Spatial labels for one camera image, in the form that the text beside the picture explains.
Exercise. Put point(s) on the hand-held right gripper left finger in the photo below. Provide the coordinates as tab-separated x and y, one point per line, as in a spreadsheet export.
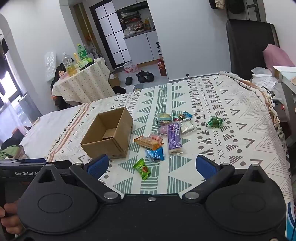
98	165

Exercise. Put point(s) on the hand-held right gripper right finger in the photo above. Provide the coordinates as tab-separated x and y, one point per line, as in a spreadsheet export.
205	165

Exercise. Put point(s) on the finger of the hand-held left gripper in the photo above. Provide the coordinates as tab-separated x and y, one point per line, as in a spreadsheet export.
34	160

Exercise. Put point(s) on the bread packet with teal band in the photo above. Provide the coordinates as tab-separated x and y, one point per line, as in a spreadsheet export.
164	118

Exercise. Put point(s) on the person's left hand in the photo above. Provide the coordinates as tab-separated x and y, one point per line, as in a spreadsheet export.
10	217

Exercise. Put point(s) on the green cloth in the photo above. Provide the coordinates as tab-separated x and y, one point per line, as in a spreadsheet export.
9	153

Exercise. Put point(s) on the white bed sheet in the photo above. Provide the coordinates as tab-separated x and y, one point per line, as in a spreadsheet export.
46	129

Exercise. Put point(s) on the long purple snack packet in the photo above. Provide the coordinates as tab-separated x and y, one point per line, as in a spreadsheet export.
174	136

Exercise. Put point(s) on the clear white snack packet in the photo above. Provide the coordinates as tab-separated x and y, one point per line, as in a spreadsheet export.
186	127

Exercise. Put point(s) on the patterned blanket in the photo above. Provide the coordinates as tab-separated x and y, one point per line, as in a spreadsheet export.
231	129

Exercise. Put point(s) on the green candy packet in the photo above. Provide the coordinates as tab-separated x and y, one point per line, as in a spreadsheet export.
142	168

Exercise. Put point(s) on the dark green snack packet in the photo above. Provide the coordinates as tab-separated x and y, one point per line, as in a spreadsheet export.
215	121

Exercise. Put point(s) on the large blue snack packet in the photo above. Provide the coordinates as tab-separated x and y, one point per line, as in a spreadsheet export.
155	154

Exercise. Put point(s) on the small blue snack packet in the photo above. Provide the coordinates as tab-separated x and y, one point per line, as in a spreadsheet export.
186	114

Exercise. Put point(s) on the orange biscuit packet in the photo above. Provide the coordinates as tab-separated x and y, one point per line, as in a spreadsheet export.
147	142

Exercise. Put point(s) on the small red clear packet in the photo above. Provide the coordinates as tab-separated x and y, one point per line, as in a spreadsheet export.
177	117

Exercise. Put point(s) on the light purple snack packet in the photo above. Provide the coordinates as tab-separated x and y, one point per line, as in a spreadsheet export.
162	130

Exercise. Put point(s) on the pink snack packet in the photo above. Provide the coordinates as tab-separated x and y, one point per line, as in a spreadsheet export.
157	138

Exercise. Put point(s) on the black bag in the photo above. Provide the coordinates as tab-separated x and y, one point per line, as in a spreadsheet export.
119	89

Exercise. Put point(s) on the small cardboard box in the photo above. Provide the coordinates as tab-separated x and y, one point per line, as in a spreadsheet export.
114	80

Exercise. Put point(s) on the black shoe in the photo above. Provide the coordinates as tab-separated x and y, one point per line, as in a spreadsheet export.
150	77
129	80
143	73
141	79

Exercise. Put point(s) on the clear plastic bag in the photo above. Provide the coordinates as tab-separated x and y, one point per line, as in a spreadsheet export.
49	64

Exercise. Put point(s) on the clear bottle with yellow liquid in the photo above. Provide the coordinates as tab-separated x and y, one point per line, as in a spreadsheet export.
68	64

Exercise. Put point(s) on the blue printed cloth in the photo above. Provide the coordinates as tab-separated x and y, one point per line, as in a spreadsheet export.
291	220

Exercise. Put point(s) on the pink pack of bottles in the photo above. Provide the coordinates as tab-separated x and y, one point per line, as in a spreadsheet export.
130	67

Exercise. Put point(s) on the crumpled white cloth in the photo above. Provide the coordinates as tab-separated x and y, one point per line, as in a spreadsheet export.
263	78

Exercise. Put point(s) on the red drink bottle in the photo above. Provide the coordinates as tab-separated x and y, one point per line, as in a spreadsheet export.
161	67

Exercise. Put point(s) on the small yellow bottle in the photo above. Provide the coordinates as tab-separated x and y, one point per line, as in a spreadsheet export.
76	58

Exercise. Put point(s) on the green plastic bottle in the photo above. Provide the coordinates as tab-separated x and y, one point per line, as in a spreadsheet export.
81	52

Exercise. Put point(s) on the white side table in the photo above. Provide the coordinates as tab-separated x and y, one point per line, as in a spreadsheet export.
286	77

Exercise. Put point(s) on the white kitchen cabinet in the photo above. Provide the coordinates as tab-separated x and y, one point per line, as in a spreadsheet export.
144	47

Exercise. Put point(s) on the pink pillow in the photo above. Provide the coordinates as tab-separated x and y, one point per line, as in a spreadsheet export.
276	58

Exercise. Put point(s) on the sliding door with frosted panes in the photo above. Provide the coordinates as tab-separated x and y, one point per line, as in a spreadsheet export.
111	34

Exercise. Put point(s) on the wooden door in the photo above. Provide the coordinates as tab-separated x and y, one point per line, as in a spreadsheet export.
83	25

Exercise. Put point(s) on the kitchen shelf with jars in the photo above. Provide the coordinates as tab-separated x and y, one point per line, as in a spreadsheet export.
136	20

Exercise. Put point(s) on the hanging clothes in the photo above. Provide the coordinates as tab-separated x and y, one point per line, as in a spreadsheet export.
231	4

